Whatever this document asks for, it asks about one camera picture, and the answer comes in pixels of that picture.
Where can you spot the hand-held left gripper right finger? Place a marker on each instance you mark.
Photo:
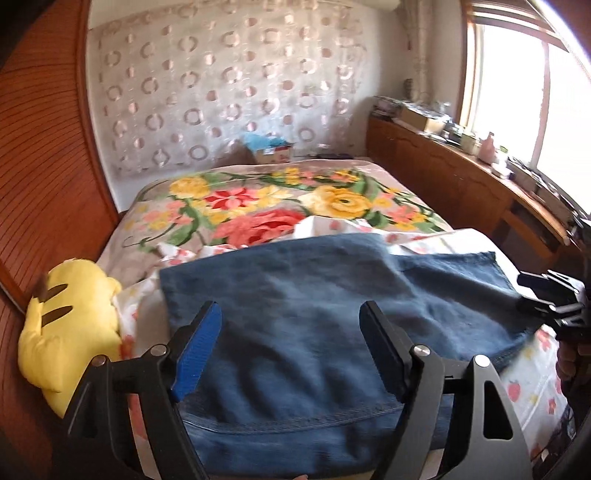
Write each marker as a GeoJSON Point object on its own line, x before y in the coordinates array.
{"type": "Point", "coordinates": [383, 348]}

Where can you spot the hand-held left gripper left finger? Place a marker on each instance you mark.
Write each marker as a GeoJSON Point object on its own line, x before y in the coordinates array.
{"type": "Point", "coordinates": [198, 350]}

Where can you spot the person's left hand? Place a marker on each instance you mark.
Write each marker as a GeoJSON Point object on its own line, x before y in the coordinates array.
{"type": "Point", "coordinates": [296, 477]}

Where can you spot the long wooden cabinet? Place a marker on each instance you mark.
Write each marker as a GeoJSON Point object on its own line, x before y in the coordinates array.
{"type": "Point", "coordinates": [452, 180]}

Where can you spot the flat cardboard box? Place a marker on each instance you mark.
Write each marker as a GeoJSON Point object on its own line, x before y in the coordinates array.
{"type": "Point", "coordinates": [422, 117]}

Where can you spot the floral blanket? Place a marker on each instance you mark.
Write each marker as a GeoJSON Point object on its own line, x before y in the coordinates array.
{"type": "Point", "coordinates": [258, 207]}

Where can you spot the person's right hand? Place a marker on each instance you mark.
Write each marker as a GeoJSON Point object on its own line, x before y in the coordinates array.
{"type": "Point", "coordinates": [568, 364]}

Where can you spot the blue denim pants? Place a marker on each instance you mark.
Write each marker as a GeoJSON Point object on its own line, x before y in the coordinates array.
{"type": "Point", "coordinates": [300, 300]}

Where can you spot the beige window curtain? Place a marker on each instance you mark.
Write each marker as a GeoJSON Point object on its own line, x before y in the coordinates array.
{"type": "Point", "coordinates": [429, 50]}

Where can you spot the pink bottle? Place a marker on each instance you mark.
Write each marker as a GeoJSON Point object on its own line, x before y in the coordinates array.
{"type": "Point", "coordinates": [487, 147]}

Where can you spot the circle patterned sheer curtain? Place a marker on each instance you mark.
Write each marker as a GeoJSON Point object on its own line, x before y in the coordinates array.
{"type": "Point", "coordinates": [221, 87]}

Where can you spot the white flower print bedsheet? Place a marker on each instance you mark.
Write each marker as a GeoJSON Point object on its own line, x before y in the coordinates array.
{"type": "Point", "coordinates": [531, 392]}

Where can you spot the wooden framed window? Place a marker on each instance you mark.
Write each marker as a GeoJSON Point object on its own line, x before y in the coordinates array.
{"type": "Point", "coordinates": [531, 83]}

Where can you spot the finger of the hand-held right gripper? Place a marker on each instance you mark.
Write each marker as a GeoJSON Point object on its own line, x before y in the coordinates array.
{"type": "Point", "coordinates": [551, 307]}
{"type": "Point", "coordinates": [545, 282]}

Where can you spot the blue plastic bag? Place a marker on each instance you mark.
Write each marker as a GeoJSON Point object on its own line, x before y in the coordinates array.
{"type": "Point", "coordinates": [261, 141]}

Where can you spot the yellow plush toy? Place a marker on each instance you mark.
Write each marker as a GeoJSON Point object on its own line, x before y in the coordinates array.
{"type": "Point", "coordinates": [69, 323]}

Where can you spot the small cardboard box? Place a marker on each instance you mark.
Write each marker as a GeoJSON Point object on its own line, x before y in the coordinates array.
{"type": "Point", "coordinates": [276, 154]}

